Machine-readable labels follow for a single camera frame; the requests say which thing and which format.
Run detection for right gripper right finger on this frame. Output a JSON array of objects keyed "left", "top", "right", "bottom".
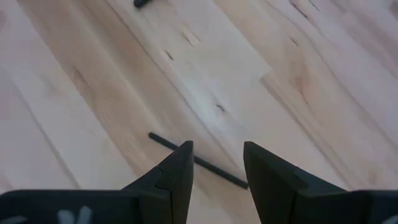
[{"left": 243, "top": 141, "right": 398, "bottom": 224}]

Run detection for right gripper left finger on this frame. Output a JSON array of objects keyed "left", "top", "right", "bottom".
[{"left": 0, "top": 140, "right": 195, "bottom": 224}]

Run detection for thin black makeup brush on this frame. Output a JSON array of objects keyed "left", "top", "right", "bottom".
[{"left": 147, "top": 131, "right": 250, "bottom": 190}]

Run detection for medium black-bristle makeup brush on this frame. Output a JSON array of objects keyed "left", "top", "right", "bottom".
[{"left": 133, "top": 0, "right": 154, "bottom": 9}]

